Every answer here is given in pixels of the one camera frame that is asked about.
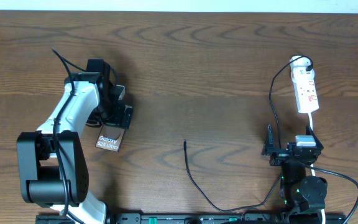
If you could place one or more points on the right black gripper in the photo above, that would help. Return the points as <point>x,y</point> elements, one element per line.
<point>279,155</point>

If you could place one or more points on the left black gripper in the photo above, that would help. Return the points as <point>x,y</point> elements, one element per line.
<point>117,119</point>

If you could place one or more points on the bronze Galaxy smartphone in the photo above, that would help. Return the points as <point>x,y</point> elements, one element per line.
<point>110,138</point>

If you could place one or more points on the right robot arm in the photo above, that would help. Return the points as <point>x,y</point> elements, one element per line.
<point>303,194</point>

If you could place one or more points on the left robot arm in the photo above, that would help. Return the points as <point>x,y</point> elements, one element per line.
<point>52,167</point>

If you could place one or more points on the white power strip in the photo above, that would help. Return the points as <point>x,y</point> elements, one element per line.
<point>302,76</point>

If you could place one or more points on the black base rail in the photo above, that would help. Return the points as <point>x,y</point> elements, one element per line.
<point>250,217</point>

